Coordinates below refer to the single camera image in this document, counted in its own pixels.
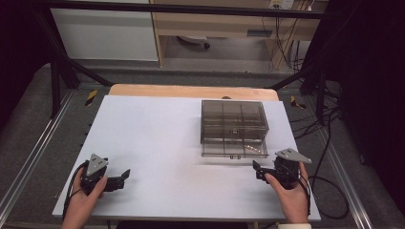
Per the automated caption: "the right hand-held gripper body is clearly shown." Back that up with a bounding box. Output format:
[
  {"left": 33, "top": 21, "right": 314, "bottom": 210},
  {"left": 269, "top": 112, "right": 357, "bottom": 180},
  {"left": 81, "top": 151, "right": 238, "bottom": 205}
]
[{"left": 273, "top": 147, "right": 312, "bottom": 190}]

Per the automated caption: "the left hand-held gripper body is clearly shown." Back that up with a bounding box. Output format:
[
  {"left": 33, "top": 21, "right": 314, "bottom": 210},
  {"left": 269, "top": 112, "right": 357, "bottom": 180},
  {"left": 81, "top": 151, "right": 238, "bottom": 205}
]
[{"left": 80, "top": 153, "right": 109, "bottom": 195}]

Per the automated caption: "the smoky clear pull-out drawer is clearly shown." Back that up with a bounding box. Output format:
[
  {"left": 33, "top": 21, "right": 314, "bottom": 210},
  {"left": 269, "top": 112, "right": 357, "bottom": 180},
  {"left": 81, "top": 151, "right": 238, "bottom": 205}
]
[{"left": 201, "top": 137, "right": 269, "bottom": 159}]

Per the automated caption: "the smoky clear drawer organizer box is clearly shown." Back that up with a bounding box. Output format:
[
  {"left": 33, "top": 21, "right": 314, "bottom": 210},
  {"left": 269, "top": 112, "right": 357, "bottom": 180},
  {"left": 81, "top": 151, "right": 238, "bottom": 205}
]
[{"left": 200, "top": 99, "right": 270, "bottom": 144}]

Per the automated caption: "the person's left hand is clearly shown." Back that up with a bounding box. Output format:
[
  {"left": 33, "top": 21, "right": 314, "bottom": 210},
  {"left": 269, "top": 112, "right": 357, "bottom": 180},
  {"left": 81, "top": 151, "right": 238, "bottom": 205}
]
[{"left": 68, "top": 168, "right": 109, "bottom": 209}]

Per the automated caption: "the person's right hand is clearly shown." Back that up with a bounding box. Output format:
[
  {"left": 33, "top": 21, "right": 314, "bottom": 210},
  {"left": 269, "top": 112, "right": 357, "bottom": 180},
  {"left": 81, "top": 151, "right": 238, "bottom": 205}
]
[{"left": 265, "top": 162, "right": 310, "bottom": 223}]

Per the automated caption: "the white board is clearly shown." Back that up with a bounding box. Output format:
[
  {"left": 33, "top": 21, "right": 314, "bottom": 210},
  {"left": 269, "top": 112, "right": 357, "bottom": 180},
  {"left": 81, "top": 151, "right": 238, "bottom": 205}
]
[{"left": 52, "top": 94, "right": 322, "bottom": 222}]

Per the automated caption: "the yellow black tape strip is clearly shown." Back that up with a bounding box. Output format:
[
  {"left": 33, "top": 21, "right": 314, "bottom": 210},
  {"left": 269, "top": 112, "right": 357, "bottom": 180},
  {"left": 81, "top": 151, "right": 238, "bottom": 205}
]
[
  {"left": 84, "top": 89, "right": 98, "bottom": 108},
  {"left": 289, "top": 94, "right": 307, "bottom": 110}
]

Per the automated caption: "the light wooden table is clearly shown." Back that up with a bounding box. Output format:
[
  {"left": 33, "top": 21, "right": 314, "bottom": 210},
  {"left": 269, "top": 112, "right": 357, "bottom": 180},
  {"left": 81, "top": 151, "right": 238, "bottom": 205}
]
[{"left": 108, "top": 83, "right": 280, "bottom": 102}]

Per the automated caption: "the black curtain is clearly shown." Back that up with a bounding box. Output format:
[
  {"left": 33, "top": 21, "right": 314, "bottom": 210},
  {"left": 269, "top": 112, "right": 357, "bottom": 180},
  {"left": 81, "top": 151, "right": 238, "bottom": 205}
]
[
  {"left": 328, "top": 0, "right": 405, "bottom": 208},
  {"left": 0, "top": 0, "right": 53, "bottom": 132}
]

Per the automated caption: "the white cabinet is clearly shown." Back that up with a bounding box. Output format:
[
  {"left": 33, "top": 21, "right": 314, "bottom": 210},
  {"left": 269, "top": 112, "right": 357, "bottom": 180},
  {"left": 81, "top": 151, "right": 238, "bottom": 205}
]
[{"left": 49, "top": 8, "right": 160, "bottom": 62}]

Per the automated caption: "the wooden office desk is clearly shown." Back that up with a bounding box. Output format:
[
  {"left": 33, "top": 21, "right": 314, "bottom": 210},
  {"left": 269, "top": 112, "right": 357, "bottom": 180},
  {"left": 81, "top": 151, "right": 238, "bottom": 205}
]
[{"left": 149, "top": 0, "right": 329, "bottom": 70}]

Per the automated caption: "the white office chair base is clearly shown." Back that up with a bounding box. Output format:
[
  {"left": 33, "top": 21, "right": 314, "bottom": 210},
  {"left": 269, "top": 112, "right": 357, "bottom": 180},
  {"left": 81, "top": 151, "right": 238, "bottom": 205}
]
[{"left": 176, "top": 35, "right": 212, "bottom": 51}]

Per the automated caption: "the white power strip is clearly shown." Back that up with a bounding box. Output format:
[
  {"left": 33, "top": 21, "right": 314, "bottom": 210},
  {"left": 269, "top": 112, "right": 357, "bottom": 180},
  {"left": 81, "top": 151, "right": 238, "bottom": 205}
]
[{"left": 268, "top": 0, "right": 295, "bottom": 10}]

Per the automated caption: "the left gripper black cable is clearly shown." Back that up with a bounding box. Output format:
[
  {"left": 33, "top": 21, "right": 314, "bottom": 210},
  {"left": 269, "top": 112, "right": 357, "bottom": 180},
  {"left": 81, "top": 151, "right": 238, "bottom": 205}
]
[{"left": 62, "top": 160, "right": 90, "bottom": 220}]

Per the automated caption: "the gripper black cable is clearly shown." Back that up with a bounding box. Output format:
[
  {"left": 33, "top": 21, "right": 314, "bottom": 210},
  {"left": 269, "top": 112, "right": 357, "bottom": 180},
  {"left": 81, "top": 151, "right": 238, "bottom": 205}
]
[
  {"left": 62, "top": 160, "right": 90, "bottom": 220},
  {"left": 286, "top": 108, "right": 351, "bottom": 220}
]

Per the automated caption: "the bundle of black floor cables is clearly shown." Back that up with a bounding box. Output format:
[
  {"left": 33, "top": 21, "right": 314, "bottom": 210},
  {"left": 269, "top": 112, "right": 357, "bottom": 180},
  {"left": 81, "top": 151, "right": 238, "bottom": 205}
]
[{"left": 288, "top": 104, "right": 345, "bottom": 141}]

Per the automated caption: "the aluminium floor rail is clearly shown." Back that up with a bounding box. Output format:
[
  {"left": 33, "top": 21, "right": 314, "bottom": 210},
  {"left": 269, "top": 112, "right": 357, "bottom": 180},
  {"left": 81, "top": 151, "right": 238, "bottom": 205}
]
[
  {"left": 0, "top": 90, "right": 75, "bottom": 220},
  {"left": 314, "top": 127, "right": 373, "bottom": 229}
]

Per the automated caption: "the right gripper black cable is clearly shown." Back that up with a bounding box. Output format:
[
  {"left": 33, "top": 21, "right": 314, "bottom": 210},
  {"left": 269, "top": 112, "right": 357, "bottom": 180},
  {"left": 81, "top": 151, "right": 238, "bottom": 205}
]
[{"left": 286, "top": 108, "right": 351, "bottom": 220}]

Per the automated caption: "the bundle of desk cables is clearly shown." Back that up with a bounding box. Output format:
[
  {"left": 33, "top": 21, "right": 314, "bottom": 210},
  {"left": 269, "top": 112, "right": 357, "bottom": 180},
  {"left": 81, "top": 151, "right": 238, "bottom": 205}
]
[{"left": 261, "top": 15, "right": 307, "bottom": 73}]

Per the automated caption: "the black metal frame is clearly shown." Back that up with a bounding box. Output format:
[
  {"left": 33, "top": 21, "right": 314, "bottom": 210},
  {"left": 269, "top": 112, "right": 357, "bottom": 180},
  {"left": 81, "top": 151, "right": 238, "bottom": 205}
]
[{"left": 32, "top": 0, "right": 343, "bottom": 125}]

